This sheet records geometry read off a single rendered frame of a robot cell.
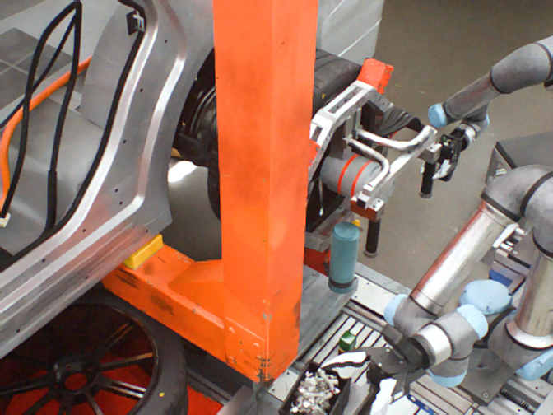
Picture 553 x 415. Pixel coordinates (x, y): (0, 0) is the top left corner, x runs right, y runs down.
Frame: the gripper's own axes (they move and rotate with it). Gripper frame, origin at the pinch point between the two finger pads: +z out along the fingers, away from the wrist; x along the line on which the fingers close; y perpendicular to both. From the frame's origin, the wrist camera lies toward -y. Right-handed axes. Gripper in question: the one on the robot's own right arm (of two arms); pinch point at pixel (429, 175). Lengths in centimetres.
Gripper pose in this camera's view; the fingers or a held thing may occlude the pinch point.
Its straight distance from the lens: 277.9
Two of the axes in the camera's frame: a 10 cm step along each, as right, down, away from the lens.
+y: 0.2, -7.4, -6.7
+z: -5.9, 5.3, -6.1
